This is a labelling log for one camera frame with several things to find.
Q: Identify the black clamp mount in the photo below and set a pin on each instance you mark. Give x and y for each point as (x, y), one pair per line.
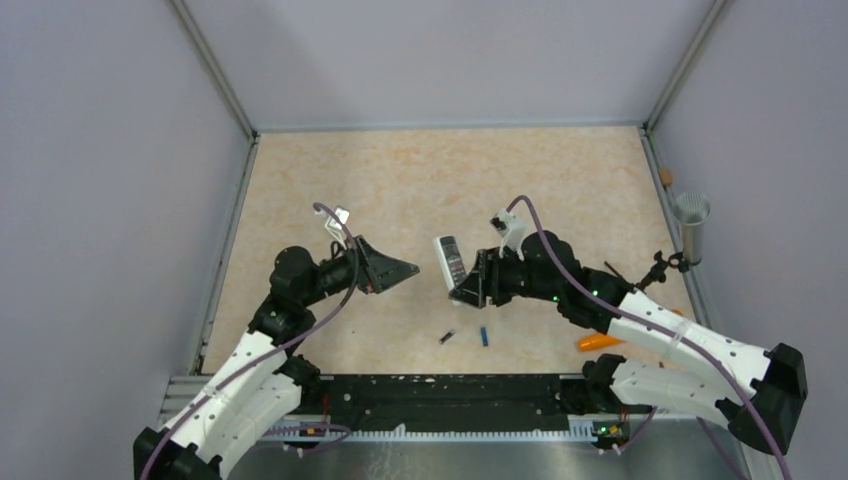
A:
(657, 272)

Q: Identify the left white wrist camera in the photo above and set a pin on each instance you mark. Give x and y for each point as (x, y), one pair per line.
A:
(335, 224)

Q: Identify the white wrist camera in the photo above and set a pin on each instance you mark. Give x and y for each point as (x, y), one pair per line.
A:
(335, 224)
(511, 231)

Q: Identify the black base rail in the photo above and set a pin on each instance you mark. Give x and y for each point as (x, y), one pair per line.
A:
(468, 403)

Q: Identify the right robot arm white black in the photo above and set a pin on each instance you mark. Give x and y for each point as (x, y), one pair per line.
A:
(756, 394)

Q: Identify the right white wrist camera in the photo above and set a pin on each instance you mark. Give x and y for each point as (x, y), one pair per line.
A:
(511, 231)

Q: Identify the small cork piece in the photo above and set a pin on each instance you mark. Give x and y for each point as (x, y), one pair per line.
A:
(666, 177)

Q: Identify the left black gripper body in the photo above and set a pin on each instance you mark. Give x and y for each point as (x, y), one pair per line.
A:
(369, 278)

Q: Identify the white remote control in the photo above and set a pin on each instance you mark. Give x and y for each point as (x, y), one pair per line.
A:
(450, 260)

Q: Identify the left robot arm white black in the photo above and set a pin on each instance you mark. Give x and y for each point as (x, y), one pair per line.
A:
(262, 380)

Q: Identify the orange carrot toy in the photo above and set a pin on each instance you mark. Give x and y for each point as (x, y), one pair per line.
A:
(596, 342)

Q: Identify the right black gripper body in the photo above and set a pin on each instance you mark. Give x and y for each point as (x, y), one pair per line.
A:
(503, 272)

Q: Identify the silver metal cylinder cup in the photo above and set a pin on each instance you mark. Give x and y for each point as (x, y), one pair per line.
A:
(691, 211)

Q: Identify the black battery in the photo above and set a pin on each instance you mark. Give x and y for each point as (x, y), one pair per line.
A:
(447, 336)

